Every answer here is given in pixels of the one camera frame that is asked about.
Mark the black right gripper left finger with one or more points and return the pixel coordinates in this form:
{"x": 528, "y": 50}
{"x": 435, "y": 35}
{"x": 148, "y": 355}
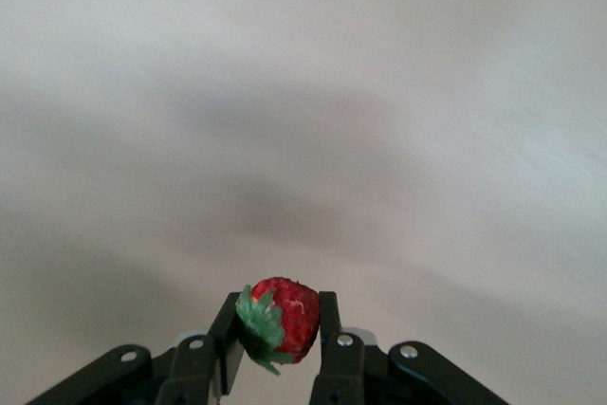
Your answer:
{"x": 189, "y": 372}

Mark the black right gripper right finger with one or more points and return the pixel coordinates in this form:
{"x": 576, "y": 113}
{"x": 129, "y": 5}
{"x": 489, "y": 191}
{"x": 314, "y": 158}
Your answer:
{"x": 346, "y": 372}

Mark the red strawberry with green leaves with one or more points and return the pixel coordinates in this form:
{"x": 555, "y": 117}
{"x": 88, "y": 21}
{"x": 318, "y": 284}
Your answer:
{"x": 294, "y": 315}

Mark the brown table cloth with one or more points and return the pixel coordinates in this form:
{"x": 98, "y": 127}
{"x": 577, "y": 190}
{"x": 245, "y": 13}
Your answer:
{"x": 303, "y": 92}

